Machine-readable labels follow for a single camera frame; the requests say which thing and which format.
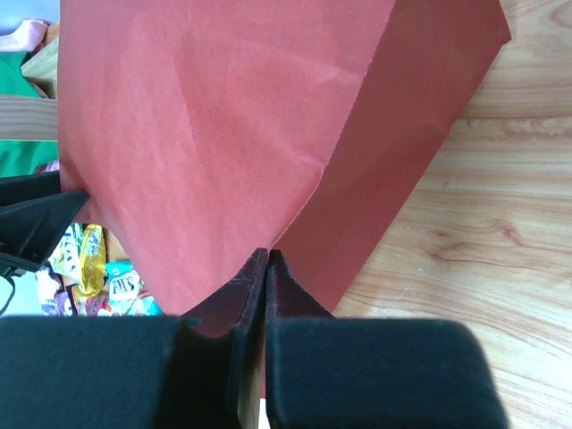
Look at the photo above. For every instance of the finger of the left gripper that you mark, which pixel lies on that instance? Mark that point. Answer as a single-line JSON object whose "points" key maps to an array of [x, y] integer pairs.
{"points": [[17, 189], [31, 230]]}

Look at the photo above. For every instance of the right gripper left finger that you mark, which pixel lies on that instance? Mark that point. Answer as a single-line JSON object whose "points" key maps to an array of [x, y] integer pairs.
{"points": [[198, 370]]}

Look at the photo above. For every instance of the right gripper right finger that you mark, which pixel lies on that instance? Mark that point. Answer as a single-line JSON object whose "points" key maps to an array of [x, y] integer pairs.
{"points": [[327, 372]]}

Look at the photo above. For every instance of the yellow snack pack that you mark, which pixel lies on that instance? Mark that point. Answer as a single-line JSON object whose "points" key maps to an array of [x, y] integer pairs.
{"points": [[92, 263]]}

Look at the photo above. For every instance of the purple Fox's candy bag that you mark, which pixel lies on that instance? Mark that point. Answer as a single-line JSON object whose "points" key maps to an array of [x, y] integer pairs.
{"points": [[53, 297]]}

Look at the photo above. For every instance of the teal mint Fox's candy bag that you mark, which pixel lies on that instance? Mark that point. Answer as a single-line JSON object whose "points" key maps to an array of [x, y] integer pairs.
{"points": [[127, 293]]}

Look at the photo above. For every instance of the red brown paper bag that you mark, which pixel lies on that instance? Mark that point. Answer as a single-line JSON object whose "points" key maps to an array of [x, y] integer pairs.
{"points": [[203, 130]]}

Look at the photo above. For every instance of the orange Fox's candy bag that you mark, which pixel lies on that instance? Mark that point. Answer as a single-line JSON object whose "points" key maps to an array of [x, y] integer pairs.
{"points": [[92, 305]]}

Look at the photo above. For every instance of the green shirt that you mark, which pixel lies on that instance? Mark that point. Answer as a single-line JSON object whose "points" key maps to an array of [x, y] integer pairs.
{"points": [[24, 157]]}

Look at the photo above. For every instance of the wooden clothes rack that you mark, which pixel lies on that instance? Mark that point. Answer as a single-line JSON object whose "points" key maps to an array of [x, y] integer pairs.
{"points": [[25, 114]]}

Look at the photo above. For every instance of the pink shirt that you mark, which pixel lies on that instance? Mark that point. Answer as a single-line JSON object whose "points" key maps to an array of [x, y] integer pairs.
{"points": [[26, 38]]}

